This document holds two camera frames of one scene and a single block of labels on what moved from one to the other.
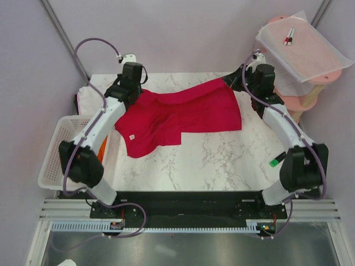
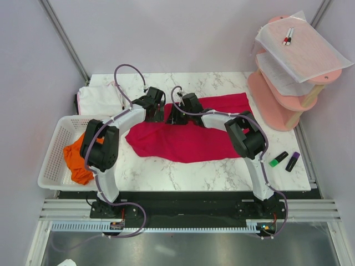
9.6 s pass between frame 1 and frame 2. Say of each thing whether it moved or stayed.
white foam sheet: stayed
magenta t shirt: moved
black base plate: stayed
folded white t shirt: stayed
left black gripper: moved
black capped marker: stayed
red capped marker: stayed
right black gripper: moved
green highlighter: stayed
